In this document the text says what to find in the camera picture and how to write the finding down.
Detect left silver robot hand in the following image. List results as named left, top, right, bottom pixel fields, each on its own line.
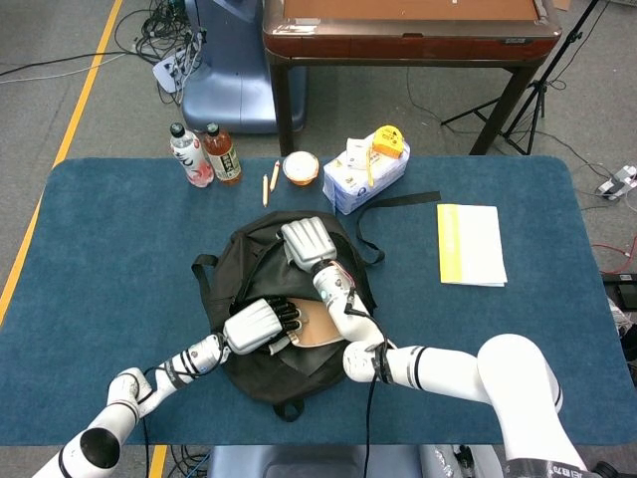
left=222, top=296, right=304, bottom=357

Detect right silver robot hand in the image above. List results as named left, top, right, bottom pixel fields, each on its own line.
left=278, top=216, right=339, bottom=273

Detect black fabric backpack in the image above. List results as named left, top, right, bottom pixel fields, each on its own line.
left=190, top=190, right=442, bottom=423

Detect brown spiral notebook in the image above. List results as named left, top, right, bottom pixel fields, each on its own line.
left=287, top=298, right=345, bottom=349

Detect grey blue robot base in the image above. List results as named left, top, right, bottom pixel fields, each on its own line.
left=206, top=444, right=504, bottom=478

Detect white blue tissue pack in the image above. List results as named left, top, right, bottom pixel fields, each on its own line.
left=322, top=133, right=412, bottom=216

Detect orange cup white lid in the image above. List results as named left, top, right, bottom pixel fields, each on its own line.
left=282, top=150, right=320, bottom=187

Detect brown tea bottle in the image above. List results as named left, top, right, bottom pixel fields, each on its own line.
left=202, top=122, right=244, bottom=185

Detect yellow tape measure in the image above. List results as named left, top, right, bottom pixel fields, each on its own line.
left=365, top=124, right=404, bottom=188

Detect white pink drink bottle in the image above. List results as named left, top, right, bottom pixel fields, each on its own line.
left=168, top=121, right=216, bottom=189

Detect blue felt table mat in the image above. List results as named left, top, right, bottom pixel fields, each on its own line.
left=0, top=155, right=637, bottom=448

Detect white yellow booklet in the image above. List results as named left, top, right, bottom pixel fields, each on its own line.
left=436, top=202, right=509, bottom=289

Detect blue grey machine base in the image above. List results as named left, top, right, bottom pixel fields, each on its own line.
left=180, top=0, right=308, bottom=134

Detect brown wooden mahjong table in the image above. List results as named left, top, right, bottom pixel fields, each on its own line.
left=261, top=0, right=563, bottom=157

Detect white power strip with plugs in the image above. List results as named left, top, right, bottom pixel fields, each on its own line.
left=151, top=54, right=193, bottom=95

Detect black tripod stand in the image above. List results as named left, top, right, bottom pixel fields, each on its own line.
left=440, top=0, right=603, bottom=156

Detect white grey power strip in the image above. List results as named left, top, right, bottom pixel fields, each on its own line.
left=596, top=165, right=637, bottom=200

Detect black floor box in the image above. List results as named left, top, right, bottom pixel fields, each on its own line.
left=600, top=271, right=637, bottom=313

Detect tangled black floor cables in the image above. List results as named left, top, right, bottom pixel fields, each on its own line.
left=113, top=0, right=208, bottom=106

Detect red floor cable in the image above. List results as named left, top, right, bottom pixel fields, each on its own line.
left=591, top=242, right=637, bottom=275

